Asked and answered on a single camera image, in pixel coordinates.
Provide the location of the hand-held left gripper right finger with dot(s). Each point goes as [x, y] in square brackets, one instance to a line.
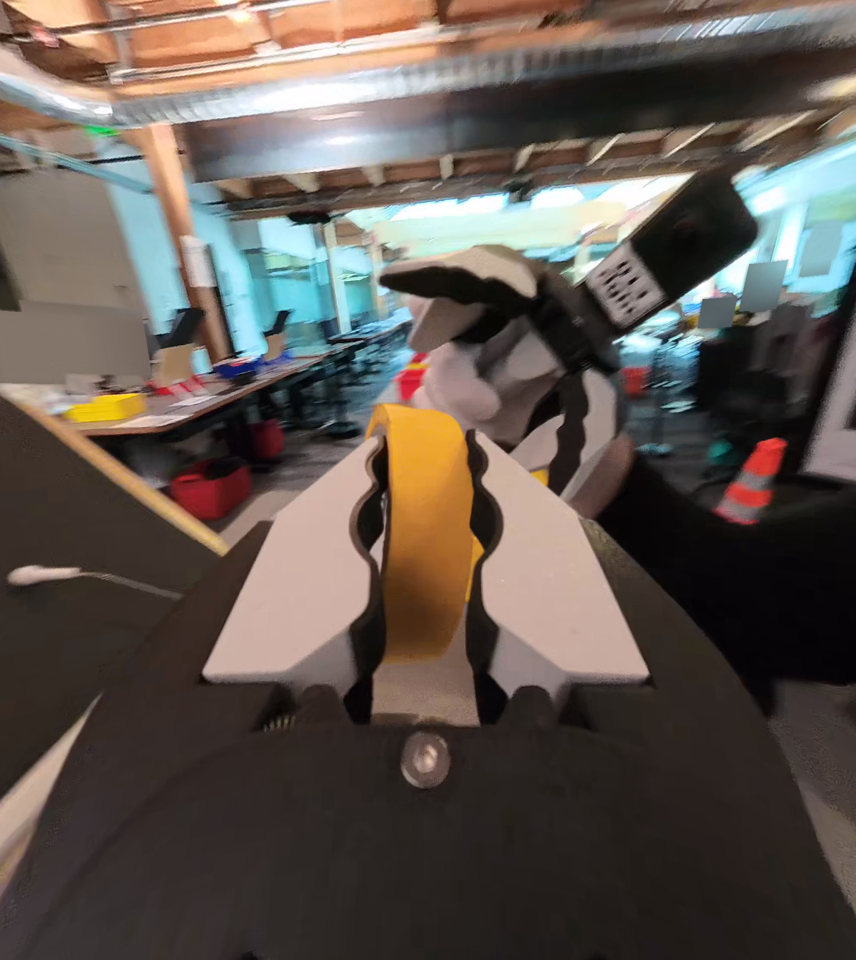
[570, 600]

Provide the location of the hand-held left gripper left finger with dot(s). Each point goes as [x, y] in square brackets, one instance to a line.
[285, 600]

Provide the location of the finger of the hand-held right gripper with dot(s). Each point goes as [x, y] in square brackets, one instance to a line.
[473, 270]
[600, 427]

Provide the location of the yellow tape roll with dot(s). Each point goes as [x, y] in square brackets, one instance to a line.
[424, 525]

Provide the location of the person's right hand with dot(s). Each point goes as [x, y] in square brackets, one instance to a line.
[495, 390]

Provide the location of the red waste bin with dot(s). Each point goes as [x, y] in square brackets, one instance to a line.
[632, 381]

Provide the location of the long red bin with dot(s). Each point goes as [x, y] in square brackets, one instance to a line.
[409, 382]

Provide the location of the red storage bin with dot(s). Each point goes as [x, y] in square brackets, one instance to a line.
[210, 491]

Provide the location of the orange traffic cone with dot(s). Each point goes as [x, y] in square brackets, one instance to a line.
[754, 480]

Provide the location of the small book stand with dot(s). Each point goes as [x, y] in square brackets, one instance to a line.
[173, 367]
[276, 341]

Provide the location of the wooden office desk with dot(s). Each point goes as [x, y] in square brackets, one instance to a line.
[195, 401]

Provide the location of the blue plastic bin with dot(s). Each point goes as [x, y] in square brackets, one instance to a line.
[239, 369]

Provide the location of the silver ventilation ducts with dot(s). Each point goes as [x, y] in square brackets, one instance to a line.
[285, 97]

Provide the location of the black sheet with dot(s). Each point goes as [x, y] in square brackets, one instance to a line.
[23, 600]

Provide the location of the yellow plastic bin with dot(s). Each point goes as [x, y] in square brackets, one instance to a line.
[105, 409]

